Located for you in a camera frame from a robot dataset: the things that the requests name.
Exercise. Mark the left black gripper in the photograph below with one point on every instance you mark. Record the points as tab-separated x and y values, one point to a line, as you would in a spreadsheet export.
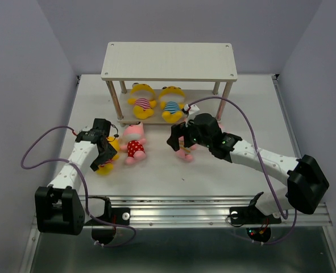
110	153

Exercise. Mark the yellow plush blue stripes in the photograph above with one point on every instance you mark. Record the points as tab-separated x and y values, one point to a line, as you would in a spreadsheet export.
171	99

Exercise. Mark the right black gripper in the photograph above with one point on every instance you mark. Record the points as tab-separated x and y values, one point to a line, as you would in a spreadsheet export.
173	139

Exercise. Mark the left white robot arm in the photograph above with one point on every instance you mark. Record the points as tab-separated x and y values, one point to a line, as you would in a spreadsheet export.
58	206

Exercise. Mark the white two-tier shelf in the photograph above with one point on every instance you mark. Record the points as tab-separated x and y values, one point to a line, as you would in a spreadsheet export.
199	69

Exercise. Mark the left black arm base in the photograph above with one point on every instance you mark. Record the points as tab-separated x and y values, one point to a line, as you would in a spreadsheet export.
119	216

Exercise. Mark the pink plush red polka-dot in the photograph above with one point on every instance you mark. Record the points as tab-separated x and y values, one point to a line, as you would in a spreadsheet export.
132	143

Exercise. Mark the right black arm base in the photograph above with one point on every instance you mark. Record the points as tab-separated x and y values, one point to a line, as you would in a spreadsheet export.
246	215

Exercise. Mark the pink plush orange stripes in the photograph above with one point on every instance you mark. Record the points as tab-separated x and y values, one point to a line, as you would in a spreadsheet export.
185	153

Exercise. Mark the aluminium rail frame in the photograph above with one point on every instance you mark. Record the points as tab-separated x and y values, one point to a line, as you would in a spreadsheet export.
164	193

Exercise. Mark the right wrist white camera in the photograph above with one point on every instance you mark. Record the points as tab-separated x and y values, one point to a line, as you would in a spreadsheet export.
190	112

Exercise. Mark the yellow plush pink stripes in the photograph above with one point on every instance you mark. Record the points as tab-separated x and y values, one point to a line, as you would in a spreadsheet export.
143	99
107	167

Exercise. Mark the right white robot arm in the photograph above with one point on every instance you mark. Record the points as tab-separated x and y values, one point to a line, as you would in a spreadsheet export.
304	183

